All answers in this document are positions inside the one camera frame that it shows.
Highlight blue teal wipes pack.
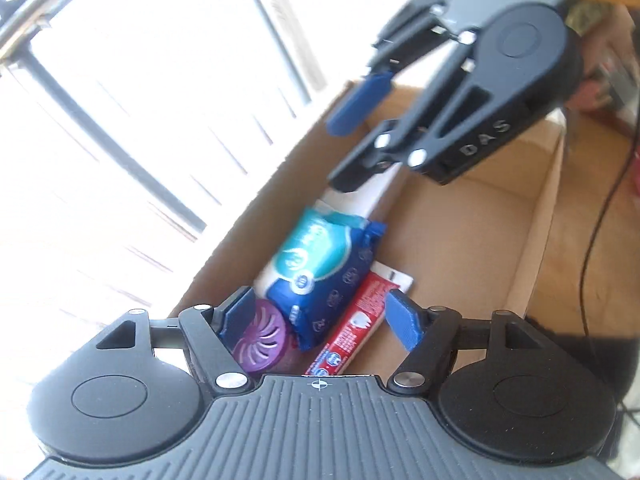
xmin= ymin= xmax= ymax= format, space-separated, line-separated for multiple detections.
xmin=254 ymin=208 xmax=386 ymax=351

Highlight red white toothpaste tube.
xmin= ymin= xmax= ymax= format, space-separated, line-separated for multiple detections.
xmin=305 ymin=261 xmax=414 ymax=377

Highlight brown cardboard box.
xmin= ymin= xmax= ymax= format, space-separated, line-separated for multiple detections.
xmin=167 ymin=81 xmax=569 ymax=376

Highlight purple air freshener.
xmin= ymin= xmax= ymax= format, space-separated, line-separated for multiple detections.
xmin=232 ymin=299 xmax=291 ymax=375

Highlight black cable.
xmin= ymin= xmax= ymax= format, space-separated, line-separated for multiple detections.
xmin=579 ymin=148 xmax=640 ymax=416

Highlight left hand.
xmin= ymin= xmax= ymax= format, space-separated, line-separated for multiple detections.
xmin=565 ymin=6 xmax=639 ymax=113

